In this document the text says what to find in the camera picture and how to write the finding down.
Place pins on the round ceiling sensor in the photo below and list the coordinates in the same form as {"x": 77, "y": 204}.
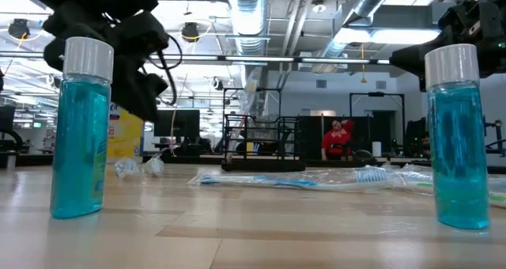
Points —
{"x": 318, "y": 6}

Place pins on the black metal frame stand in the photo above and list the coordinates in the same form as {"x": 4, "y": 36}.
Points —
{"x": 375, "y": 94}

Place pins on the black computer monitor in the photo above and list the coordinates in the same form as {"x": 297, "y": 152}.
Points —
{"x": 176, "y": 123}

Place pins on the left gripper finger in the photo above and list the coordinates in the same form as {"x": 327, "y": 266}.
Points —
{"x": 134, "y": 87}

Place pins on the silver spiral air duct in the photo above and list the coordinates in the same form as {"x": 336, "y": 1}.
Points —
{"x": 249, "y": 20}
{"x": 367, "y": 2}

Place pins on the white cup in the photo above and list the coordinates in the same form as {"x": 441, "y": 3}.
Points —
{"x": 376, "y": 149}

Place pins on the black ceiling-hung device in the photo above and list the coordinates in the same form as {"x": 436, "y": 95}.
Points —
{"x": 190, "y": 31}
{"x": 18, "y": 28}

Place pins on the black aluminium table frame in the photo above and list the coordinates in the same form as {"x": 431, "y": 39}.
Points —
{"x": 31, "y": 160}

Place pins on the person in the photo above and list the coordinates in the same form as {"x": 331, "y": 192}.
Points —
{"x": 336, "y": 140}
{"x": 425, "y": 142}

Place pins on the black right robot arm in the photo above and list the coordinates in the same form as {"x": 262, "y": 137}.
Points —
{"x": 500, "y": 23}

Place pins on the long ceiling light bar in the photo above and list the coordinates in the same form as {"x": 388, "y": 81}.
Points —
{"x": 257, "y": 58}

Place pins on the blue mouthwash bottle white cap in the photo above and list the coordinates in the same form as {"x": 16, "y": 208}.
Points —
{"x": 79, "y": 142}
{"x": 458, "y": 162}

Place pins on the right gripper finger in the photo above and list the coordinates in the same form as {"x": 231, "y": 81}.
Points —
{"x": 411, "y": 61}

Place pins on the yellow Lysol wipes canister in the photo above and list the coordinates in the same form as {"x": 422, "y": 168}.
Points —
{"x": 126, "y": 138}

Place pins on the black office chair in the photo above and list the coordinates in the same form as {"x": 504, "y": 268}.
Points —
{"x": 8, "y": 120}

